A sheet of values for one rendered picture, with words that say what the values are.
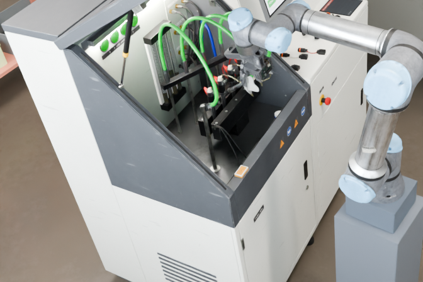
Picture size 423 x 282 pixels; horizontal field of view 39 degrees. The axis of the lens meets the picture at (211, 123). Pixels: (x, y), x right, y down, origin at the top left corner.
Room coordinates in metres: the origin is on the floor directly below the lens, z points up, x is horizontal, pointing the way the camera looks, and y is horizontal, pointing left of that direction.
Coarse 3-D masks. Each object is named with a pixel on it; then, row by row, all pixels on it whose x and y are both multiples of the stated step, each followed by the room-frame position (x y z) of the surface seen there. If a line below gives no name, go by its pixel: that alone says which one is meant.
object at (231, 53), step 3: (231, 45) 1.72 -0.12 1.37; (234, 45) 1.71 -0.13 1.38; (228, 48) 1.70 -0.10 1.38; (231, 48) 1.70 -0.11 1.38; (234, 48) 1.69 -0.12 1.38; (228, 51) 1.69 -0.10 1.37; (231, 51) 1.68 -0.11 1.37; (234, 51) 1.67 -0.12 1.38; (225, 54) 1.69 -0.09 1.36; (228, 54) 1.68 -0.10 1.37; (231, 54) 1.67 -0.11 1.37; (234, 54) 1.65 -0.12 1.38; (237, 54) 1.64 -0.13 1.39; (228, 57) 1.69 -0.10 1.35; (231, 57) 1.68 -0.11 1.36; (234, 57) 1.66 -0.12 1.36; (237, 57) 1.64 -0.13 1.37; (240, 57) 1.63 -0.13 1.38
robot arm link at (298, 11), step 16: (288, 16) 1.56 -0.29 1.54; (304, 16) 1.55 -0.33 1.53; (320, 16) 1.52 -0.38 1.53; (336, 16) 1.51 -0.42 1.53; (304, 32) 1.54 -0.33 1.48; (320, 32) 1.50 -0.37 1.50; (336, 32) 1.46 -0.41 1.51; (352, 32) 1.43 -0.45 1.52; (368, 32) 1.41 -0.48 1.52; (384, 32) 1.39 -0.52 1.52; (400, 32) 1.36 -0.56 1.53; (368, 48) 1.39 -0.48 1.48; (384, 48) 1.35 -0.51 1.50
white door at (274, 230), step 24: (288, 168) 1.78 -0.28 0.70; (264, 192) 1.62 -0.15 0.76; (288, 192) 1.77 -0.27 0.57; (312, 192) 1.95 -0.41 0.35; (264, 216) 1.60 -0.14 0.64; (288, 216) 1.75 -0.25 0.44; (312, 216) 1.93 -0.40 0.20; (240, 240) 1.45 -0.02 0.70; (264, 240) 1.58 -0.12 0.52; (288, 240) 1.73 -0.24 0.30; (264, 264) 1.56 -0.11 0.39; (288, 264) 1.71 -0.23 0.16
